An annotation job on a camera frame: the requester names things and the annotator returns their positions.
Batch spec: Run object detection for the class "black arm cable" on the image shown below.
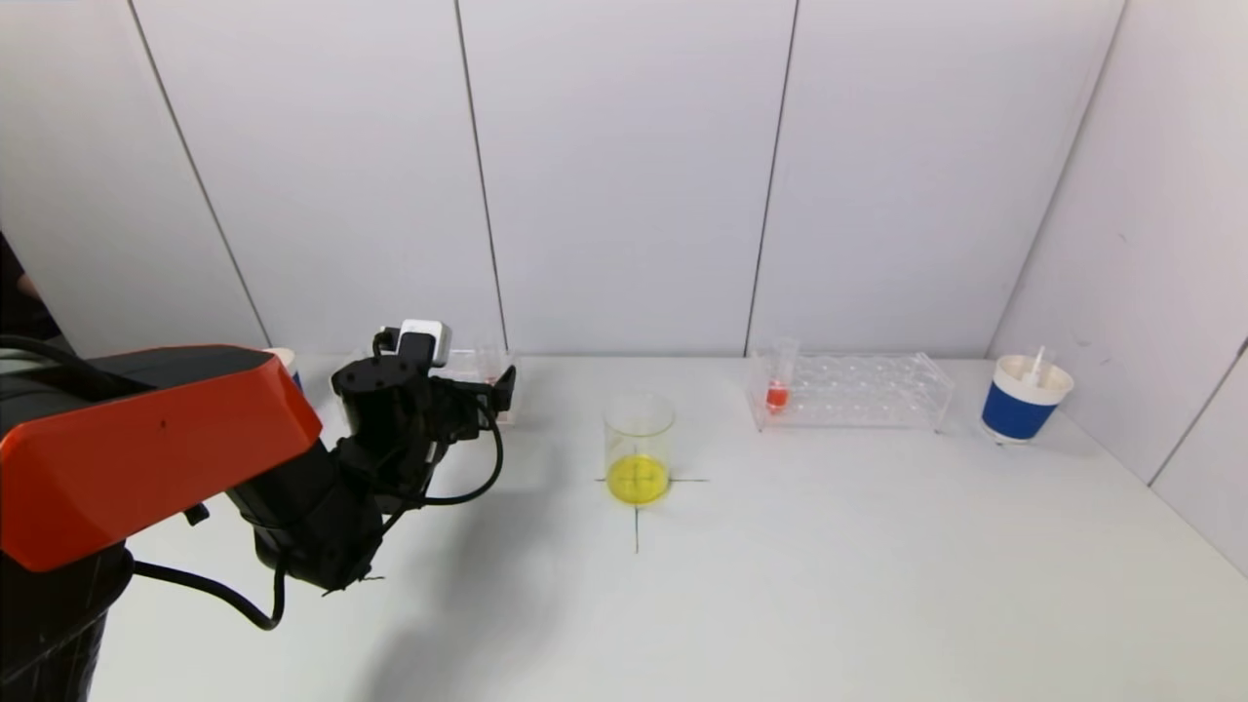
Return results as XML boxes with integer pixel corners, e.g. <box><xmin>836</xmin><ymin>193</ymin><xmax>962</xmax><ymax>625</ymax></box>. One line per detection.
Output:
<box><xmin>132</xmin><ymin>551</ymin><xmax>290</xmax><ymax>631</ymax></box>

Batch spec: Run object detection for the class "blue white paper cup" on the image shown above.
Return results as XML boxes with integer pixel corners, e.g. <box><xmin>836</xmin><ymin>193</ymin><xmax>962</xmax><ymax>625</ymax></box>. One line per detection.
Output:
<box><xmin>981</xmin><ymin>354</ymin><xmax>1075</xmax><ymax>446</ymax></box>
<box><xmin>263</xmin><ymin>347</ymin><xmax>305</xmax><ymax>391</ymax></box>

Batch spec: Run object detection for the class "black camera cable loop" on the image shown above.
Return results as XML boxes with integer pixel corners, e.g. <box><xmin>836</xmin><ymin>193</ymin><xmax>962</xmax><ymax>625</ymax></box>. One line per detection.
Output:
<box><xmin>390</xmin><ymin>405</ymin><xmax>506</xmax><ymax>509</ymax></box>

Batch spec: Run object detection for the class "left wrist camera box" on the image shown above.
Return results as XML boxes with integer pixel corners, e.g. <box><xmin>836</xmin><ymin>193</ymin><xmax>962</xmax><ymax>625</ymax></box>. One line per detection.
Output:
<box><xmin>374</xmin><ymin>319</ymin><xmax>453</xmax><ymax>370</ymax></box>

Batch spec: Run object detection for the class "clear glass beaker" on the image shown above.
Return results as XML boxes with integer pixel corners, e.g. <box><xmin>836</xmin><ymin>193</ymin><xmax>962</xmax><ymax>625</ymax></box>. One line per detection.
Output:
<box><xmin>603</xmin><ymin>391</ymin><xmax>677</xmax><ymax>506</ymax></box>

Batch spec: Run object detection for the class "clear acrylic test tube rack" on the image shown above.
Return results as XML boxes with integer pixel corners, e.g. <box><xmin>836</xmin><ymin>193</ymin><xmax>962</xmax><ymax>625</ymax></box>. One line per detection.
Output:
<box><xmin>746</xmin><ymin>351</ymin><xmax>956</xmax><ymax>434</ymax></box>
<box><xmin>429</xmin><ymin>348</ymin><xmax>521</xmax><ymax>427</ymax></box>

